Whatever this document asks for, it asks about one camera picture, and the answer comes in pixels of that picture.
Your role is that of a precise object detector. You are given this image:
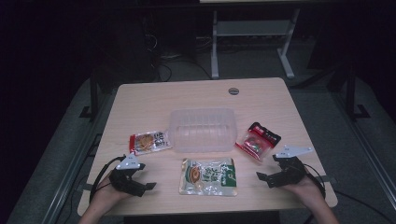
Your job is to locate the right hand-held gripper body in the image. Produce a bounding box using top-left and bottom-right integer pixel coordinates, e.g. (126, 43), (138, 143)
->
(266, 145), (314, 189)

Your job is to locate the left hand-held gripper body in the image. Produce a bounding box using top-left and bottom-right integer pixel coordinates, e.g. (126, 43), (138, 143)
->
(108, 152), (147, 198)

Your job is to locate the red snack packet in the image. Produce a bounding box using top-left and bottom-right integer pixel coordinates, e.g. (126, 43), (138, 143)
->
(234, 121), (282, 162)

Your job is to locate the orange snack packet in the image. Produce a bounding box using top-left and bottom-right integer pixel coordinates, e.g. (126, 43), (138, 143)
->
(129, 130), (173, 156)

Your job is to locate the clear plastic container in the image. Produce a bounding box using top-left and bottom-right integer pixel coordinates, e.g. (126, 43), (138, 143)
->
(168, 107), (238, 154)

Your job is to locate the person's left hand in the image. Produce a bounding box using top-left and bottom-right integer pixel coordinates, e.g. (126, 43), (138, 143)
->
(90, 175), (134, 213)

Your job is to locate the person's right hand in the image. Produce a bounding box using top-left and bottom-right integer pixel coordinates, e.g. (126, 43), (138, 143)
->
(281, 169), (327, 208)

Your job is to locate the green and white food packet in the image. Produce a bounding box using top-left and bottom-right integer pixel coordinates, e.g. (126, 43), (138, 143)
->
(178, 157), (238, 197)

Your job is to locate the black metal stand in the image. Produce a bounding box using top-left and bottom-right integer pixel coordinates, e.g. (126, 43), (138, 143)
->
(78, 69), (101, 121)
(345, 62), (372, 121)

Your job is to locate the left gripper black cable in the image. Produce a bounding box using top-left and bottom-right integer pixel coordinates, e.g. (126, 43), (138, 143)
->
(89, 155), (126, 203)

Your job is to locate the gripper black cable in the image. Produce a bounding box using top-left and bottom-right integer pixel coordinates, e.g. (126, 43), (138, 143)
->
(89, 155), (126, 203)
(303, 162), (327, 200)

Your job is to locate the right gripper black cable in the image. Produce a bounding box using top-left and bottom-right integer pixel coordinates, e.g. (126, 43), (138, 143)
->
(303, 162), (327, 200)

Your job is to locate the metal floor rail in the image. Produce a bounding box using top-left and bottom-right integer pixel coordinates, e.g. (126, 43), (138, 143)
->
(41, 91), (117, 224)
(330, 91), (396, 202)

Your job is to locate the black floor cable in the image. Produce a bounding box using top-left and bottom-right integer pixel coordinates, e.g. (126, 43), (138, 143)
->
(334, 189), (396, 224)

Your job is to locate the bundle of floor cables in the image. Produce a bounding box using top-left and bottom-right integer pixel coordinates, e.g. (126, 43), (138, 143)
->
(144, 32), (213, 82)

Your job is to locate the white desk frame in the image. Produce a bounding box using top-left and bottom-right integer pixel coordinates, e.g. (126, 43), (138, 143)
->
(210, 7), (302, 79)

